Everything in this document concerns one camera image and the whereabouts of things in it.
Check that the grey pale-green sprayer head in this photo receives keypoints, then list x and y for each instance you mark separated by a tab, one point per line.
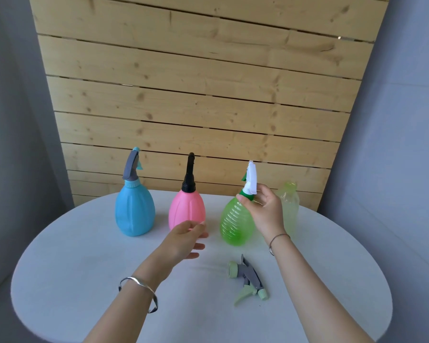
252	276

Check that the person's left hand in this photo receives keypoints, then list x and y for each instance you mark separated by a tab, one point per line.
177	246

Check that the blue plastic bottle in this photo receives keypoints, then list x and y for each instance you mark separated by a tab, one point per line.
135	210

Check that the person's left forearm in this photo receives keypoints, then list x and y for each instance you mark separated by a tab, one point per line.
121	314

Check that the blue grey sprayer head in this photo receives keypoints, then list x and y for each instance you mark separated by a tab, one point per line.
130	167

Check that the white green sprayer head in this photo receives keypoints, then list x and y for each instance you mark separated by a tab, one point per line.
251	180

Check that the wooden slat panel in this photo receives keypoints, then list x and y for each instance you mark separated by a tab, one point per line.
207	96

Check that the person's right forearm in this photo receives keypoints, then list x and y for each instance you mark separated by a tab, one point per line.
314	300

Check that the pink plastic bottle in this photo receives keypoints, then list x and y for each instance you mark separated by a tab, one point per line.
186	208

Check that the person's right hand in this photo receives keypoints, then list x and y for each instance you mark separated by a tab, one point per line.
270	217

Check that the green ribbed clear bottle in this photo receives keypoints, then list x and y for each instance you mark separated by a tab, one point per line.
234	225

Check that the pale yellow-green clear bottle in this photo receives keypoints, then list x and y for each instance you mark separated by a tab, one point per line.
291	210

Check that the black sprayer head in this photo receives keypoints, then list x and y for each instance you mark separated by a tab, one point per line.
189	175

